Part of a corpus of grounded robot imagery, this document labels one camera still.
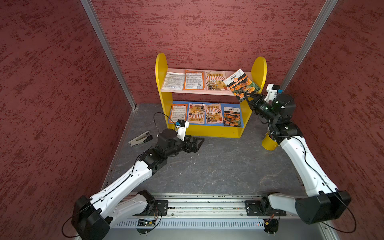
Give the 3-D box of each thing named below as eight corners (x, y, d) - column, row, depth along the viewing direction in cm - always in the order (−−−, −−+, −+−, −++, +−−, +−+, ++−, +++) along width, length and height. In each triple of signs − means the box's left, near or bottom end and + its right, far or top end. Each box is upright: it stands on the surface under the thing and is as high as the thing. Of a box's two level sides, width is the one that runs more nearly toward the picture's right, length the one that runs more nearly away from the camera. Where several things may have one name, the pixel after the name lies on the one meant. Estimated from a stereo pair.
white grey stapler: (132, 149, 98) (130, 146, 95) (129, 143, 101) (127, 140, 98) (153, 138, 103) (151, 135, 101) (150, 133, 106) (148, 130, 103)
